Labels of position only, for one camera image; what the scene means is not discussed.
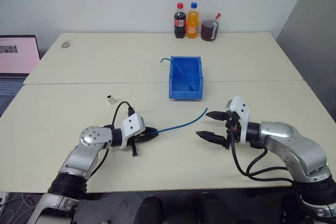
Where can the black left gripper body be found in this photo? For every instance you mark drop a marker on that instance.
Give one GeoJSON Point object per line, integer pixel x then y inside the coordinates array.
{"type": "Point", "coordinates": [134, 144]}

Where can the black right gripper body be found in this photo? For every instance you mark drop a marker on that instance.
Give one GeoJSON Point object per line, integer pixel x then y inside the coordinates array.
{"type": "Point", "coordinates": [232, 125]}

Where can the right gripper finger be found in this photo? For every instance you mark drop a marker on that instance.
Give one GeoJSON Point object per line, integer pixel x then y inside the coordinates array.
{"type": "Point", "coordinates": [217, 115]}
{"type": "Point", "coordinates": [211, 137]}

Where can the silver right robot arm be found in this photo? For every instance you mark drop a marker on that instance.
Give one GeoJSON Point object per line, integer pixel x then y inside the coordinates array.
{"type": "Point", "coordinates": [278, 132]}

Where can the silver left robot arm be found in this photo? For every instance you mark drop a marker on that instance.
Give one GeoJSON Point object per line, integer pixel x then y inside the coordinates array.
{"type": "Point", "coordinates": [89, 137]}

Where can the blue plastic bin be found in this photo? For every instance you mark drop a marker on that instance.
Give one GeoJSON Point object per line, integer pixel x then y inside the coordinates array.
{"type": "Point", "coordinates": [183, 95]}

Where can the white coupler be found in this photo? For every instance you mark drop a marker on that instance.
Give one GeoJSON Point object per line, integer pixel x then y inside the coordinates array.
{"type": "Point", "coordinates": [111, 100]}

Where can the dark rounded shape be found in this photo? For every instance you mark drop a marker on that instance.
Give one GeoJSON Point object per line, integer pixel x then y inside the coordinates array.
{"type": "Point", "coordinates": [212, 208]}
{"type": "Point", "coordinates": [150, 209]}

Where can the clear pitcher dark red liquid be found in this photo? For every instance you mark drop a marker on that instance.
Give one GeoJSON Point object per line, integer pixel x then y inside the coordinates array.
{"type": "Point", "coordinates": [208, 31]}

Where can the orange soda bottle blue cap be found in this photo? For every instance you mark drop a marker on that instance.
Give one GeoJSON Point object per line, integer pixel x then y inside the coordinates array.
{"type": "Point", "coordinates": [192, 24]}

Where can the cola bottle red cap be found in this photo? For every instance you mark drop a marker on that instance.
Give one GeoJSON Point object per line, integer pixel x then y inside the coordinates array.
{"type": "Point", "coordinates": [179, 24]}

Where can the grey partition panel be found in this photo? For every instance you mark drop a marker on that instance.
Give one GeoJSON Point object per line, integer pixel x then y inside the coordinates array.
{"type": "Point", "coordinates": [309, 37]}

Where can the open laptop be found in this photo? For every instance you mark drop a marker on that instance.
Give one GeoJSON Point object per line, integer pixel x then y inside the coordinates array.
{"type": "Point", "coordinates": [15, 53]}

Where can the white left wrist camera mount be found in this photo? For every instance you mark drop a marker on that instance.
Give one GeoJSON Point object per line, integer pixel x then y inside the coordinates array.
{"type": "Point", "coordinates": [131, 126]}

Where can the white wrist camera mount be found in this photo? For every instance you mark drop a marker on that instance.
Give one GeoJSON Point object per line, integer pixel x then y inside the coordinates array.
{"type": "Point", "coordinates": [240, 108]}
{"type": "Point", "coordinates": [131, 126]}

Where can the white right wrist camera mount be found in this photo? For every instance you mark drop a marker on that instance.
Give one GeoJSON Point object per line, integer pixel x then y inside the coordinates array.
{"type": "Point", "coordinates": [240, 108]}

